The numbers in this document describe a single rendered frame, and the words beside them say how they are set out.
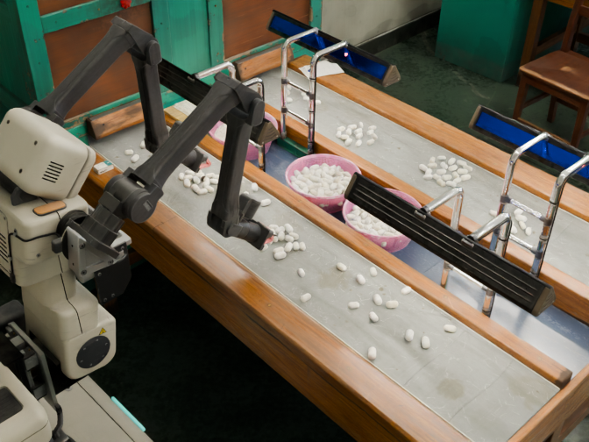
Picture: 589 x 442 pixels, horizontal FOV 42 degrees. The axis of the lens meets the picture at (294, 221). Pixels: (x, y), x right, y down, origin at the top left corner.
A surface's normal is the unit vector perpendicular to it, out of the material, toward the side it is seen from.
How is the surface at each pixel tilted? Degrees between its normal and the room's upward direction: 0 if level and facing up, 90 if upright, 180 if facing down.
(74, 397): 0
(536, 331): 0
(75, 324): 90
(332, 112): 0
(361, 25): 87
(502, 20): 90
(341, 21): 90
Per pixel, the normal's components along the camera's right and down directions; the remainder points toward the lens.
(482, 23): -0.72, 0.43
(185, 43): 0.68, 0.46
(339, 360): 0.01, -0.79
